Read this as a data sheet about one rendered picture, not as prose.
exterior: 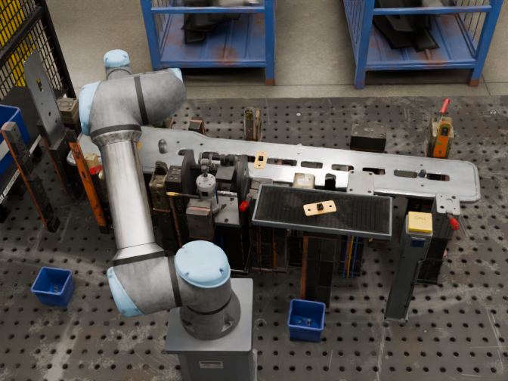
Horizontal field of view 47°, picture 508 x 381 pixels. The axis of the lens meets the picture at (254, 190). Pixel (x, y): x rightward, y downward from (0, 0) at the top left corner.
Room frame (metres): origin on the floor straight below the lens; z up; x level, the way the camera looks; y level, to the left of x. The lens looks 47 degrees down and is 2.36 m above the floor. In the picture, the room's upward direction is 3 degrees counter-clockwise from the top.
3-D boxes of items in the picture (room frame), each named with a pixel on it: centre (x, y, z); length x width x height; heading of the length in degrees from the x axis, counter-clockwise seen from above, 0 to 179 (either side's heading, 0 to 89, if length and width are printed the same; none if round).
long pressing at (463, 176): (1.42, -0.05, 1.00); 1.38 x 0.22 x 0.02; 78
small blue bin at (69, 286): (1.12, 0.68, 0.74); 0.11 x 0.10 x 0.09; 78
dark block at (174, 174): (1.25, 0.24, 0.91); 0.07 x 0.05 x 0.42; 168
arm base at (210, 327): (0.77, 0.12, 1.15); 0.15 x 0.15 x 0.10
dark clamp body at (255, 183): (1.22, -0.02, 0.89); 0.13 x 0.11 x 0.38; 168
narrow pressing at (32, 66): (1.58, 0.68, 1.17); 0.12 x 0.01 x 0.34; 168
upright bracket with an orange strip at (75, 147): (1.38, 0.56, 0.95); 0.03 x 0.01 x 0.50; 78
